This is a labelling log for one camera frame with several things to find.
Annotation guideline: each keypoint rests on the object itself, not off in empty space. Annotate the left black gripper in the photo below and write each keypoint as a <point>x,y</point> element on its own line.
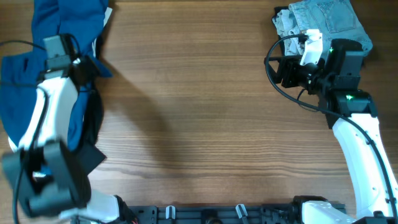
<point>89,63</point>

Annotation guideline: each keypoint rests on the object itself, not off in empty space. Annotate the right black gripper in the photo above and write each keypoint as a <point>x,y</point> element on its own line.
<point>288,72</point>

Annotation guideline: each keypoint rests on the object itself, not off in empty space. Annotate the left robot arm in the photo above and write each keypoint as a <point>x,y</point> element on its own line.
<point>48,180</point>

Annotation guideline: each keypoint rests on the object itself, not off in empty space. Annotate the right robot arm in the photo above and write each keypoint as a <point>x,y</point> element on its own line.
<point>331,86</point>

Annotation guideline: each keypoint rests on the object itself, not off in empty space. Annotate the folded light blue jeans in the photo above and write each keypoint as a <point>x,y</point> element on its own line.
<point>335,19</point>

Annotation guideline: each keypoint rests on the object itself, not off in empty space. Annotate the black garment left pile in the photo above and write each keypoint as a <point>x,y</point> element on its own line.
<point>87,153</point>

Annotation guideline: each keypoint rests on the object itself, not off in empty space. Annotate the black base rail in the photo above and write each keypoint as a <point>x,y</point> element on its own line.
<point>264,214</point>

